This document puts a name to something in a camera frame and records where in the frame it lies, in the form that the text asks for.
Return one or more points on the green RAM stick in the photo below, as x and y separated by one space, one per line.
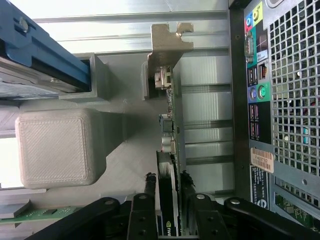
37 213

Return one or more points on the black case label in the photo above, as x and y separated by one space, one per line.
258 190

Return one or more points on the beige barcode sticker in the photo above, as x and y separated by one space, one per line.
262 160

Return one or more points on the grey open PC case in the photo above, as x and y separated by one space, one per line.
237 100

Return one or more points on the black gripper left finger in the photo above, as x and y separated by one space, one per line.
143 220

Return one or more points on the blue and grey rail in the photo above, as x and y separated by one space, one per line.
37 45

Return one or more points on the grey printed parts rack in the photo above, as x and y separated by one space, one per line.
55 147

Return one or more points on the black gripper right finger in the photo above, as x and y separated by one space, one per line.
210 222

